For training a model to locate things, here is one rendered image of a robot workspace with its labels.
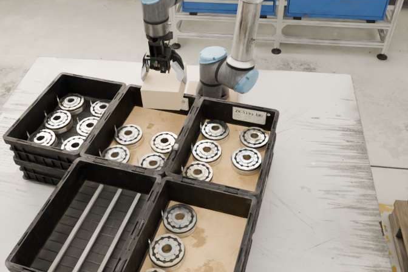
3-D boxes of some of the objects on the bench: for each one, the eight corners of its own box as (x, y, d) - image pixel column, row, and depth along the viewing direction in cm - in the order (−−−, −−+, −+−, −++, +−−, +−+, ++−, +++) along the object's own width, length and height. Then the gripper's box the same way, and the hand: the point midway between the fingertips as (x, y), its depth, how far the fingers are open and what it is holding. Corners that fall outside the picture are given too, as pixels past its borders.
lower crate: (73, 113, 189) (67, 91, 180) (135, 125, 182) (132, 104, 174) (20, 180, 161) (10, 159, 153) (91, 198, 154) (84, 177, 146)
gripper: (121, 39, 121) (130, 93, 135) (187, 42, 119) (190, 96, 133) (129, 23, 128) (137, 76, 141) (191, 26, 126) (193, 80, 139)
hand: (164, 81), depth 139 cm, fingers closed on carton, 14 cm apart
